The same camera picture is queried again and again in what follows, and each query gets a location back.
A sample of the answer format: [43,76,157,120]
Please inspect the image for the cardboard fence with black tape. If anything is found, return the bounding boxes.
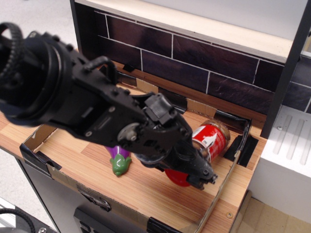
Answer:
[19,70,259,233]

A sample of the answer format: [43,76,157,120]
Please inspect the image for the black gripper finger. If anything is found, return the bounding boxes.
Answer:
[161,142,218,190]

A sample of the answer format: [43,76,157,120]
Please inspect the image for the purple toy eggplant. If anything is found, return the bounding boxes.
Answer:
[105,146,132,177]

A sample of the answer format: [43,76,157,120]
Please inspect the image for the white toy sink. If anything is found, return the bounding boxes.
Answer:
[249,106,311,223]

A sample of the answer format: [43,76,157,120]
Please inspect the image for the black cabinet under table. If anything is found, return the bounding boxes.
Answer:
[18,160,148,233]

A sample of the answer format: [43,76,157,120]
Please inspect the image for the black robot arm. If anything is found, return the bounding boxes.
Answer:
[0,22,217,189]

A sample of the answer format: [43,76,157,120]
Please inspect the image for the basil bottle red lid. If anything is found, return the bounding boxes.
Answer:
[164,119,230,187]

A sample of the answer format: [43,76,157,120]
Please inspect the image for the dark brick backsplash shelf unit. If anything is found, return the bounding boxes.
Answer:
[70,0,311,137]

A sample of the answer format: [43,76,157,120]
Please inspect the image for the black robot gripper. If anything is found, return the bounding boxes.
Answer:
[52,54,194,171]

